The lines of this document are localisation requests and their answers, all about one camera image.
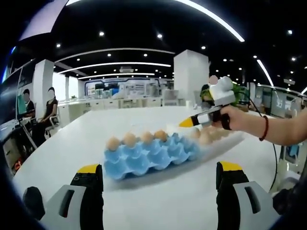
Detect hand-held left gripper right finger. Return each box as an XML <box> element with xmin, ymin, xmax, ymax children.
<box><xmin>215</xmin><ymin>161</ymin><xmax>282</xmax><ymax>230</ymax></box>

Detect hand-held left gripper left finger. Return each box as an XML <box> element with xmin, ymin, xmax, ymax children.
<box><xmin>41</xmin><ymin>164</ymin><xmax>104</xmax><ymax>230</ymax></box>

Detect group of brown eggs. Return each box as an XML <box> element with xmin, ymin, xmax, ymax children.
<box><xmin>190</xmin><ymin>126</ymin><xmax>231</xmax><ymax>146</ymax></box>

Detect single brown egg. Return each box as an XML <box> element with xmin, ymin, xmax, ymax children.
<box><xmin>141</xmin><ymin>131</ymin><xmax>154</xmax><ymax>142</ymax></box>
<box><xmin>154</xmin><ymin>129</ymin><xmax>168</xmax><ymax>141</ymax></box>
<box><xmin>123</xmin><ymin>132</ymin><xmax>136</xmax><ymax>147</ymax></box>
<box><xmin>106</xmin><ymin>137</ymin><xmax>120</xmax><ymax>151</ymax></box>

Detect blue egg tray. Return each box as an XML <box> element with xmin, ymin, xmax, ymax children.
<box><xmin>103</xmin><ymin>133</ymin><xmax>201</xmax><ymax>180</ymax></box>

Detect white foam tray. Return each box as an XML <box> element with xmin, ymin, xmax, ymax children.
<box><xmin>166</xmin><ymin>123</ymin><xmax>246</xmax><ymax>156</ymax></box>

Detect person's right hand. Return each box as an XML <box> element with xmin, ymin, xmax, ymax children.
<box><xmin>222</xmin><ymin>105</ymin><xmax>263</xmax><ymax>139</ymax></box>

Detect potted green plant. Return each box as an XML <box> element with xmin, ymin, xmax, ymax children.
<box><xmin>201</xmin><ymin>82</ymin><xmax>250</xmax><ymax>107</ymax></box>

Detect white office chair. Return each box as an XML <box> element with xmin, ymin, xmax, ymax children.
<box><xmin>163</xmin><ymin>90</ymin><xmax>180</xmax><ymax>106</ymax></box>

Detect small black object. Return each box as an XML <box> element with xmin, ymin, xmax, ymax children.
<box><xmin>23</xmin><ymin>186</ymin><xmax>46</xmax><ymax>220</ymax></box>

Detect person's dark clothing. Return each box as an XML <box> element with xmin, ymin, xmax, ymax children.
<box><xmin>272</xmin><ymin>177</ymin><xmax>307</xmax><ymax>216</ymax></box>

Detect white table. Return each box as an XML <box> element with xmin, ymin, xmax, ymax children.
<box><xmin>13</xmin><ymin>105</ymin><xmax>292</xmax><ymax>230</ymax></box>

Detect white low cabinets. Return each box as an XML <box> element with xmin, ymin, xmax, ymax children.
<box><xmin>59</xmin><ymin>97</ymin><xmax>187</xmax><ymax>127</ymax></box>

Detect grey office chair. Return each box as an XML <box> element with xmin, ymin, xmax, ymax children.
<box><xmin>44</xmin><ymin>115</ymin><xmax>60</xmax><ymax>138</ymax></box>

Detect large monitor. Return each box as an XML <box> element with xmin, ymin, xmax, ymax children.
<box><xmin>0</xmin><ymin>69</ymin><xmax>24</xmax><ymax>125</ymax></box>

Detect hanging pale pink screen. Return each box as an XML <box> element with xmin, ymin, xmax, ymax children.
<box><xmin>19</xmin><ymin>0</ymin><xmax>70</xmax><ymax>42</ymax></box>

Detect red bead bracelet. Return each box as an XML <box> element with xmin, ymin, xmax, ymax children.
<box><xmin>259</xmin><ymin>115</ymin><xmax>269</xmax><ymax>142</ymax></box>

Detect blue framed display wall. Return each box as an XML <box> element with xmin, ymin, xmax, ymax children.
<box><xmin>83</xmin><ymin>76</ymin><xmax>173</xmax><ymax>99</ymax></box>

